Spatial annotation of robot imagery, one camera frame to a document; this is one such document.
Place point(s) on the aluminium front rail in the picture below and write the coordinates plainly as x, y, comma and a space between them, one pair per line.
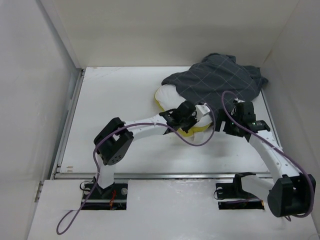
143, 176

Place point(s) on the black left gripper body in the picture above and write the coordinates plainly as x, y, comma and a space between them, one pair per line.
185, 124

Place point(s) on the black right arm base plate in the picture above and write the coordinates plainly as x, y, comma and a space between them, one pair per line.
230, 198

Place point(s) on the aluminium left side rail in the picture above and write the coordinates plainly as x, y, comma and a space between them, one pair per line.
65, 127

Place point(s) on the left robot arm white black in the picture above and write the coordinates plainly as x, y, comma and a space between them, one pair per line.
113, 142

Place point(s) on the dark grey checked pillowcase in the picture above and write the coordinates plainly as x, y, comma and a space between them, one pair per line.
205, 81

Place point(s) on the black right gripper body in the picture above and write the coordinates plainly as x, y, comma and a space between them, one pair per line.
230, 127

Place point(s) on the white pillow with yellow edge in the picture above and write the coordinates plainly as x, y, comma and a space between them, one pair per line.
166, 97

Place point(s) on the aluminium rail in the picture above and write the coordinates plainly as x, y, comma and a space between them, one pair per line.
143, 176
268, 112
65, 127

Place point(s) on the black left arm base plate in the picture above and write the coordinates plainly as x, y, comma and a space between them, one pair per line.
114, 198

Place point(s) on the aluminium right side rail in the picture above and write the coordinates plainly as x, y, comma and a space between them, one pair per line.
268, 112

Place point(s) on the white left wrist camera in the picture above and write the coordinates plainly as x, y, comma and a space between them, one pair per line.
202, 110

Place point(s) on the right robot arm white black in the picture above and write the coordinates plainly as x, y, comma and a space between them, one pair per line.
292, 191

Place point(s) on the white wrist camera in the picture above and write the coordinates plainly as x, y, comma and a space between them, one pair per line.
202, 110
237, 100

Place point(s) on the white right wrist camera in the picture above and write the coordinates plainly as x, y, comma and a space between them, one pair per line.
237, 100

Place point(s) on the white front cover board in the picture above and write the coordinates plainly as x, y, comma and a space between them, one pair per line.
158, 210

